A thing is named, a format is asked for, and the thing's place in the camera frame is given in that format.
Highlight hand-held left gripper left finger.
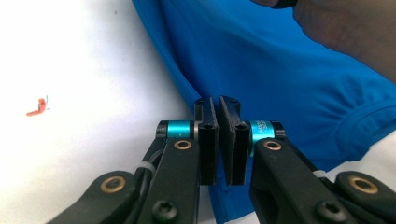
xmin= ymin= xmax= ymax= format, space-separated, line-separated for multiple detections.
xmin=155 ymin=96 xmax=220 ymax=187

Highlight blue t-shirt with white print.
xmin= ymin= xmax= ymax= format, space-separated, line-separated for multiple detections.
xmin=132 ymin=0 xmax=396 ymax=224

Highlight white table mat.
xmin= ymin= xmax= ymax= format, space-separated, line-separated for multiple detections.
xmin=0 ymin=0 xmax=396 ymax=224

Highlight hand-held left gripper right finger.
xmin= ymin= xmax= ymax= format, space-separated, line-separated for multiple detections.
xmin=219 ymin=95 xmax=287 ymax=187

